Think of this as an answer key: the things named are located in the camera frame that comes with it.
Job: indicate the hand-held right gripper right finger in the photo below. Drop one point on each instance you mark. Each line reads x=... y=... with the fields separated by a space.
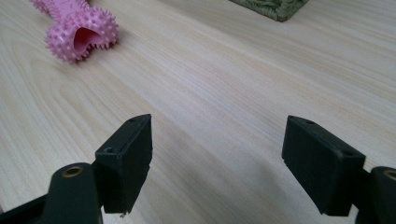
x=323 y=168

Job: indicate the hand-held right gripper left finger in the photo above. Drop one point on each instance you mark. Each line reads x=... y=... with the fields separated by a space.
x=124 y=165

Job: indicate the pink spiky rubber toy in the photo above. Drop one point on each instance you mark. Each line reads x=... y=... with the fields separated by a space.
x=81 y=32

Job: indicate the green woven basket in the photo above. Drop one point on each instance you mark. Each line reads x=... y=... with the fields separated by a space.
x=274 y=6

